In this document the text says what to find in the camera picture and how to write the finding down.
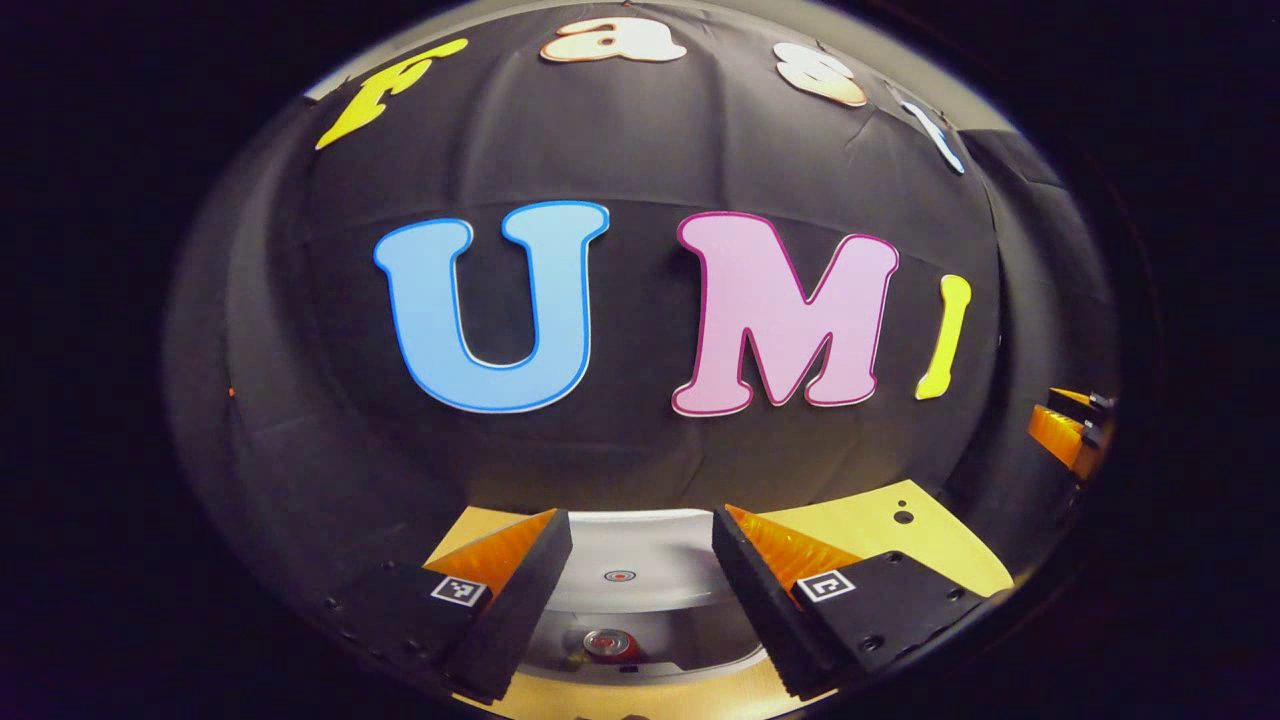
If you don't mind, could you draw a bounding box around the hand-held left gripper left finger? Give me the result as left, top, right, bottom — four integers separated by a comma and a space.
308, 508, 575, 704

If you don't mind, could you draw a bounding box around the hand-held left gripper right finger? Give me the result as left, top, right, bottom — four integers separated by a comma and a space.
710, 503, 998, 702

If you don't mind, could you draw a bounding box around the red pop can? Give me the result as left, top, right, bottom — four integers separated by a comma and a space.
583, 626, 639, 663

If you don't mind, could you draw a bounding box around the grey desktop garbage bin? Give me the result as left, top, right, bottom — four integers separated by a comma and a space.
520, 508, 771, 689

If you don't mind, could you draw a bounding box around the wooden desktop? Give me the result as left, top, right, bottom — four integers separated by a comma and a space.
425, 480, 1016, 720

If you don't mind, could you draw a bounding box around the black backdrop cloth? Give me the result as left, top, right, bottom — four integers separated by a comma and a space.
165, 5, 1121, 601

